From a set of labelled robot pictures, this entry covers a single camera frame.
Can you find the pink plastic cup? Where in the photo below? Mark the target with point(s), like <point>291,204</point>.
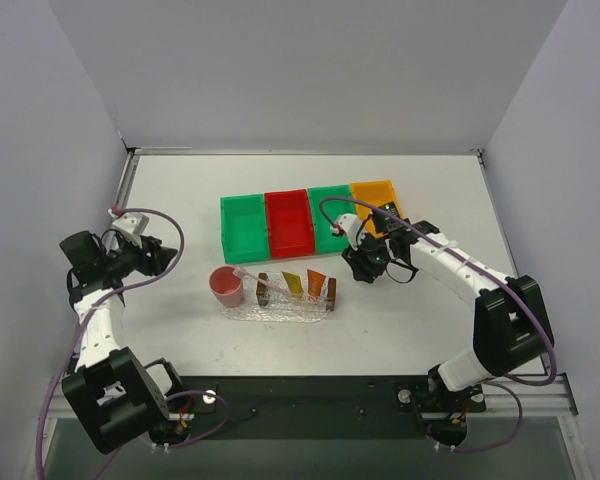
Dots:
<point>226,287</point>

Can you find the front aluminium rail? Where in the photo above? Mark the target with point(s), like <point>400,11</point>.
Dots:
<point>552,400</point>

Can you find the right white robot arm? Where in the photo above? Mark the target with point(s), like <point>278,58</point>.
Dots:
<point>510,321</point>

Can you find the white toothbrush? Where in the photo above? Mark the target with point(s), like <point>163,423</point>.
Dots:
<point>241,273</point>

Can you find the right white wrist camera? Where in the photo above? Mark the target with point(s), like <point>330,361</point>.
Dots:
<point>349,226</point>

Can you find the clear textured glass tray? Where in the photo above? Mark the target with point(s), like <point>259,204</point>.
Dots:
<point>280,309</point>

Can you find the left green plastic bin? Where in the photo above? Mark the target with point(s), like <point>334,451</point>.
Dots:
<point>244,232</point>

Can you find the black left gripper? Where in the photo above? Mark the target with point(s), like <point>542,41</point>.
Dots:
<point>148,255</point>

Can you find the red plastic bin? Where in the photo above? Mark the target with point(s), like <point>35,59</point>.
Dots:
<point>290,224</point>

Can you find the orange plastic bin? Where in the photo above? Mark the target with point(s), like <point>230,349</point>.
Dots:
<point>376,193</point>

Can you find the orange toothpaste tube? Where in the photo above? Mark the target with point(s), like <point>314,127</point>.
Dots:
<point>316,281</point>

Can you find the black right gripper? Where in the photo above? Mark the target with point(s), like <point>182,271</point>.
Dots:
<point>362,265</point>

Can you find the aluminium table edge rail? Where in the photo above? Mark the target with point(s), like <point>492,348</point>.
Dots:
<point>134,155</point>

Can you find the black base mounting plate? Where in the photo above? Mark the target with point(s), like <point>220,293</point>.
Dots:
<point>318,407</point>

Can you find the yellow toothpaste tube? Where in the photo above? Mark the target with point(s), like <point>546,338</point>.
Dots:
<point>294,285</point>

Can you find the brown tray handle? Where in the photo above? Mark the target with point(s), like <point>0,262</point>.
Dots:
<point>331,294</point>
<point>262,290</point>

